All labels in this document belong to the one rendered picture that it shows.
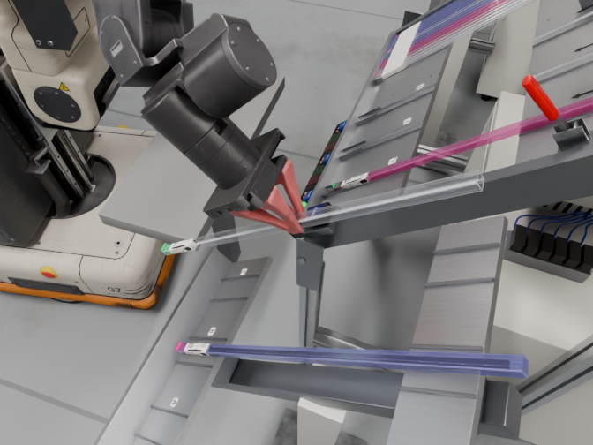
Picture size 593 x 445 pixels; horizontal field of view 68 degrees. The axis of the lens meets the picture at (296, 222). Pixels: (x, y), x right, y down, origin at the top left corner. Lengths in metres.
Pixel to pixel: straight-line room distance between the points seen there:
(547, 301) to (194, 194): 0.77
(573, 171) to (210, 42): 0.42
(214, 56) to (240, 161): 0.11
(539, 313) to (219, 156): 0.71
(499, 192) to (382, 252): 1.08
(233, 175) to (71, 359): 1.27
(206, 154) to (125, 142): 1.29
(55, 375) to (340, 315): 0.92
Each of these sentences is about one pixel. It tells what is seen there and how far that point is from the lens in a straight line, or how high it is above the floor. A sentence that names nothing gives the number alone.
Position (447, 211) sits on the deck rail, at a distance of 0.67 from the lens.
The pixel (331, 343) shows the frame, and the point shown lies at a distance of 1.15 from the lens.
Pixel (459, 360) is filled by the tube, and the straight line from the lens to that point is 0.40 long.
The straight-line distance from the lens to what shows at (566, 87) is 0.72.
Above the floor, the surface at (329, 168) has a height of 0.73.
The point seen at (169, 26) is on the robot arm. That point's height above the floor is 1.17.
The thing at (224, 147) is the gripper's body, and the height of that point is 1.10.
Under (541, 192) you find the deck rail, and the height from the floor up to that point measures 0.98.
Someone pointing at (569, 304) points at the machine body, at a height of 0.62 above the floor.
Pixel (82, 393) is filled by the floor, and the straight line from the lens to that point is 1.58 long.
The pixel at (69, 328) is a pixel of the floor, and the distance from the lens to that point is 1.68.
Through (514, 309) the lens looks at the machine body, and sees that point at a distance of 0.95.
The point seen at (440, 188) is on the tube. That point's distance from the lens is 0.39.
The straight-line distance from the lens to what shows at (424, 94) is 0.93.
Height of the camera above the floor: 1.40
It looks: 55 degrees down
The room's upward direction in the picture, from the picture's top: straight up
